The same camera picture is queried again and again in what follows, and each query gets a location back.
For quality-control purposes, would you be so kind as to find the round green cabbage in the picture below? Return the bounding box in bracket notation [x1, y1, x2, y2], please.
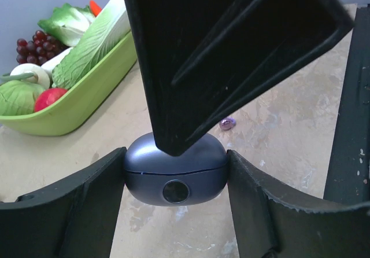
[1, 80, 46, 116]

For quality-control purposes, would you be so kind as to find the purple earbud charging case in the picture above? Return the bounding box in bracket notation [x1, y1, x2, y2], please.
[123, 133, 228, 207]

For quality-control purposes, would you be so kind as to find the orange carrot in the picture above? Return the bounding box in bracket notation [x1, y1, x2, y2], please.
[90, 0, 102, 17]

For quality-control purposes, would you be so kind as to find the green plastic basket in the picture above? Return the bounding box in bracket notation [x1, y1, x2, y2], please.
[1, 32, 137, 137]

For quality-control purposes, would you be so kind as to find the long green white cabbage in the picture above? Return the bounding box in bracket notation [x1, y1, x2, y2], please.
[51, 0, 131, 90]

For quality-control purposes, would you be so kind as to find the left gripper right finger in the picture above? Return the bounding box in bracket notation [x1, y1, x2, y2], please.
[227, 150, 369, 257]

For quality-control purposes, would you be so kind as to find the purple earbud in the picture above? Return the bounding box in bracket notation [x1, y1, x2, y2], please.
[219, 117, 236, 131]

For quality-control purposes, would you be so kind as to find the dark red grape bunch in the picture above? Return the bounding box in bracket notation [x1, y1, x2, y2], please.
[16, 30, 67, 65]

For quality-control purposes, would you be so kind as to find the green lettuce head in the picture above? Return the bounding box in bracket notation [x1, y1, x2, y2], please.
[38, 3, 95, 47]

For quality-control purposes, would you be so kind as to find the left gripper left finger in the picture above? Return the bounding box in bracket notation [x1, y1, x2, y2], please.
[1, 148, 126, 257]

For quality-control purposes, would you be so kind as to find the white radish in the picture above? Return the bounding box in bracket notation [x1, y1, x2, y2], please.
[41, 47, 73, 78]

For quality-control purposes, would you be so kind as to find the red apple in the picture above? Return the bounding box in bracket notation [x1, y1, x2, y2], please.
[34, 88, 68, 112]

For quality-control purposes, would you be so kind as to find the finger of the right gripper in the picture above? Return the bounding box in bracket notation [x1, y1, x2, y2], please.
[125, 0, 354, 156]

